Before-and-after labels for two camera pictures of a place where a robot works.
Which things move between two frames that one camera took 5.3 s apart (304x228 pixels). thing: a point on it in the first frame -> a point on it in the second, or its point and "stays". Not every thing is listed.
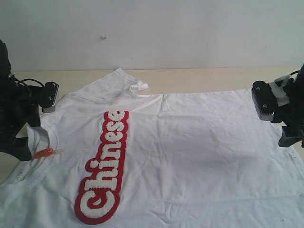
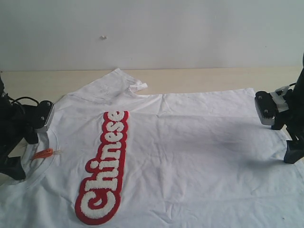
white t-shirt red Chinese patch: (107, 156) stays
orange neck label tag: (43, 153) stays
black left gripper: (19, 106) -> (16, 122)
